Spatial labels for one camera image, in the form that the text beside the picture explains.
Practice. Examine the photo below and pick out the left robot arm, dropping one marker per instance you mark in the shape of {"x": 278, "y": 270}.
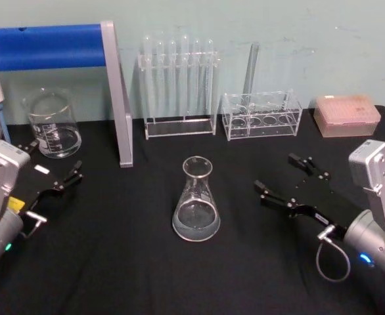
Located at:
{"x": 0, "y": 170}

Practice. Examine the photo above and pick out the black table cloth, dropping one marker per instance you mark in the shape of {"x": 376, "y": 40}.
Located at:
{"x": 120, "y": 249}

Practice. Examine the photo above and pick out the clear glass conical flask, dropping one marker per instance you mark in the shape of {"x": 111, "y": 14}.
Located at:
{"x": 196, "y": 210}

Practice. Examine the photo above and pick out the clear glass beaker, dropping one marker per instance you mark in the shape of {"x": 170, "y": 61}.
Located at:
{"x": 54, "y": 131}

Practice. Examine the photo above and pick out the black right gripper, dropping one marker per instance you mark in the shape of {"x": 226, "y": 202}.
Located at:
{"x": 320, "y": 200}

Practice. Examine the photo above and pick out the wide clear test tube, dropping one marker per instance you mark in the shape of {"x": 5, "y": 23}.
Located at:
{"x": 252, "y": 72}

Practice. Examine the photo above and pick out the tall clear acrylic tube rack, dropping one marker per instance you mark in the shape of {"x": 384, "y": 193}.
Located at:
{"x": 179, "y": 126}

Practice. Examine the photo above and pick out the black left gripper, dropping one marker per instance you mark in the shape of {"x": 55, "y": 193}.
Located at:
{"x": 36, "y": 183}

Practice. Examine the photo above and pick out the low clear acrylic tube rack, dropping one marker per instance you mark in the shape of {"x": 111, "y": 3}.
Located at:
{"x": 261, "y": 119}

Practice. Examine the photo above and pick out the grey stand with blue bar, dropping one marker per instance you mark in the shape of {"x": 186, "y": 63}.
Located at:
{"x": 117, "y": 98}

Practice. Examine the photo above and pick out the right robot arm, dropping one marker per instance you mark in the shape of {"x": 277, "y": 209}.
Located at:
{"x": 376, "y": 203}

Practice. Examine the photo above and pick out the pink pipette tip box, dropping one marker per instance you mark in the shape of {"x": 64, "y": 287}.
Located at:
{"x": 347, "y": 115}

